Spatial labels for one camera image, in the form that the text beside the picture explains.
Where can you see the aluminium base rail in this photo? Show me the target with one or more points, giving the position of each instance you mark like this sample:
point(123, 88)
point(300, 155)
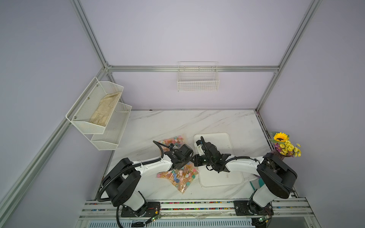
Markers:
point(201, 213)

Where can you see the white wire wall basket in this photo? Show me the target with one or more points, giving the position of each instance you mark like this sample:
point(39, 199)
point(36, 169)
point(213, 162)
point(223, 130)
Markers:
point(199, 76)

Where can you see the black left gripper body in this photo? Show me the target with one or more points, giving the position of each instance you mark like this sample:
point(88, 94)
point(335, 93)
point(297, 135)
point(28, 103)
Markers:
point(184, 162)

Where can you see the beige cloth in shelf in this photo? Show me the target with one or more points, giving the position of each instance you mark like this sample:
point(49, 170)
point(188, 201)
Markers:
point(105, 109)

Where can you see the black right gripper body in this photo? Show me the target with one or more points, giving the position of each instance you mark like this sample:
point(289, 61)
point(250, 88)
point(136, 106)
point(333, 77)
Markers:
point(203, 159)

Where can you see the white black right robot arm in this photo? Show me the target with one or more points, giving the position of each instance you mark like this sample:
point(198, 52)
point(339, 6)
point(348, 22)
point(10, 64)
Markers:
point(278, 178)

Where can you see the sunflower and yellow flower bouquet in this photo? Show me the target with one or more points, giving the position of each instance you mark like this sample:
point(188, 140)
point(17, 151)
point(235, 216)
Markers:
point(283, 146)

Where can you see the white plastic tray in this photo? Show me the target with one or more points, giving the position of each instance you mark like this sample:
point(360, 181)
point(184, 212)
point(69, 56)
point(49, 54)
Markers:
point(207, 176)

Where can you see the green rubber glove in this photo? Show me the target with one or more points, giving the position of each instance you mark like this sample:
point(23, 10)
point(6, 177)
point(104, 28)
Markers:
point(257, 183)

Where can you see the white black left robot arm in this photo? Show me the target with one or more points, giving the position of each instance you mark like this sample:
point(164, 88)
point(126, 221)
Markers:
point(119, 185)

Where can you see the white two-tier mesh shelf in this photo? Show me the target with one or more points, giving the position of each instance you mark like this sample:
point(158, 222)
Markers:
point(103, 138)

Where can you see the dark glass vase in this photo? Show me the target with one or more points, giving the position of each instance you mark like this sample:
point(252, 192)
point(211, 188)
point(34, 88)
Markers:
point(277, 154)

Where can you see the clear ziploc bag of candies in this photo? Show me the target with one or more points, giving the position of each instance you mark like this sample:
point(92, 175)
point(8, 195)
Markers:
point(180, 178)

